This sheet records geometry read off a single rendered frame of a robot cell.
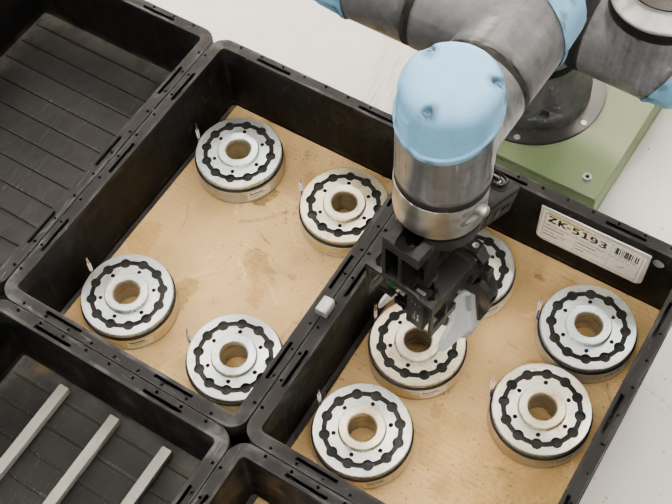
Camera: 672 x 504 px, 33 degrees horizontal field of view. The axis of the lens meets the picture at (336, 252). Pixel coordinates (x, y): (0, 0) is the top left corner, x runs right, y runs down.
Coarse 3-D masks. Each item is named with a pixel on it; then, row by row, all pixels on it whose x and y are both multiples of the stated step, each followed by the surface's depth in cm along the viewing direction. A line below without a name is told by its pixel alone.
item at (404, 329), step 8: (400, 328) 117; (408, 328) 117; (416, 328) 118; (424, 328) 117; (400, 336) 117; (432, 336) 117; (400, 344) 116; (432, 344) 116; (400, 352) 116; (408, 352) 116; (424, 352) 116; (432, 352) 116; (408, 360) 116; (416, 360) 116; (424, 360) 116
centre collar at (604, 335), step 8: (584, 304) 118; (576, 312) 118; (584, 312) 118; (592, 312) 118; (600, 312) 118; (568, 320) 117; (600, 320) 118; (608, 320) 117; (568, 328) 117; (608, 328) 117; (576, 336) 116; (584, 336) 116; (600, 336) 116; (608, 336) 116; (584, 344) 116; (592, 344) 116; (600, 344) 116
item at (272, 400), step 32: (544, 192) 118; (608, 224) 117; (352, 288) 114; (320, 320) 111; (640, 352) 108; (288, 384) 108; (256, 416) 106; (608, 416) 105; (288, 448) 104; (320, 480) 103; (576, 480) 102
